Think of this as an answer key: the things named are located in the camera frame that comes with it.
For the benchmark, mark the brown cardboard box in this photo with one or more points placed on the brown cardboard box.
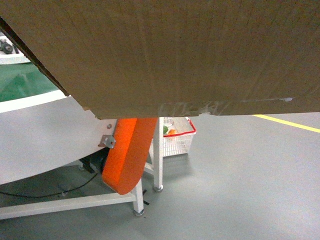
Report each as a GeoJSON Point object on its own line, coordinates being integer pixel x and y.
{"type": "Point", "coordinates": [174, 58]}

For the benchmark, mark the white curved conveyor with green belt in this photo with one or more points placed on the white curved conveyor with green belt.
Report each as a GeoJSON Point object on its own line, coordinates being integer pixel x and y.
{"type": "Point", "coordinates": [44, 132]}

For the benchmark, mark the orange motor cover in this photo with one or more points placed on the orange motor cover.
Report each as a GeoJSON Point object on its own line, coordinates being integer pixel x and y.
{"type": "Point", "coordinates": [125, 162]}

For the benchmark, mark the white plastic basket red rim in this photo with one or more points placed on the white plastic basket red rim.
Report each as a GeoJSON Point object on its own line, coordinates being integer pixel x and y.
{"type": "Point", "coordinates": [178, 133]}

